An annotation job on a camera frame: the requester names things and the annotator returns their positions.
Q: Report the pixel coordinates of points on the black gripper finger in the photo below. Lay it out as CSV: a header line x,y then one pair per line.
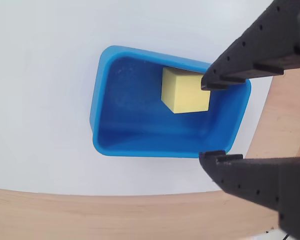
x,y
265,45
265,180

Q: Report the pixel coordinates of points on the yellow cube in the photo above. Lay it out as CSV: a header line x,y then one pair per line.
x,y
185,95

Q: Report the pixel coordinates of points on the blue rectangular bin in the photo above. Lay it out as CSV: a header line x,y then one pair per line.
x,y
140,140

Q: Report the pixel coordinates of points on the white rectangular board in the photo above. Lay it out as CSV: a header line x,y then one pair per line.
x,y
40,100

